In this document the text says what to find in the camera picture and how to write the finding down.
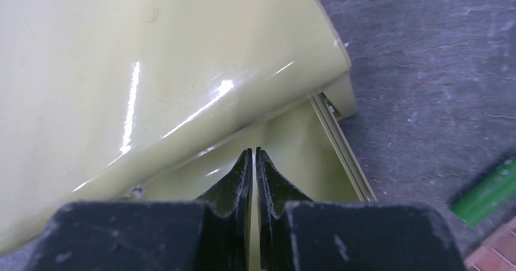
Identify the green metal drawer box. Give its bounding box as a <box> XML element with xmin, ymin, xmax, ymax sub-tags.
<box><xmin>1</xmin><ymin>0</ymin><xmax>357</xmax><ymax>258</ymax></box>

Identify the pink eyeshadow palette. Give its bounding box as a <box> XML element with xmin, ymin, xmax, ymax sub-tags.
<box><xmin>464</xmin><ymin>217</ymin><xmax>516</xmax><ymax>271</ymax></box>

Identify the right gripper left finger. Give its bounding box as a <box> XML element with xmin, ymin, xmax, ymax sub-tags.
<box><xmin>195</xmin><ymin>149</ymin><xmax>253</xmax><ymax>270</ymax></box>

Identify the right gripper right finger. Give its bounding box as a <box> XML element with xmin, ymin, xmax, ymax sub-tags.
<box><xmin>256</xmin><ymin>147</ymin><xmax>315</xmax><ymax>270</ymax></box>

